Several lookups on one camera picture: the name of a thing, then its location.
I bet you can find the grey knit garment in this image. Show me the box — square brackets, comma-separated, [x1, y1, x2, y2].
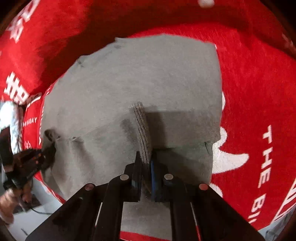
[41, 35, 222, 240]

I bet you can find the person's left hand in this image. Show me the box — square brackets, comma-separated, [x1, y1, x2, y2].
[0, 181, 32, 225]

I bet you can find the white floral quilt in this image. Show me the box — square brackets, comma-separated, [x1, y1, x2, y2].
[0, 101, 23, 154]

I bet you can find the red wedding bedspread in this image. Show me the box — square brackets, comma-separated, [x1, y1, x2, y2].
[1, 19, 295, 230]

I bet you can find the red wedding pillow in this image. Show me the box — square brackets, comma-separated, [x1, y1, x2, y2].
[1, 1, 295, 102]

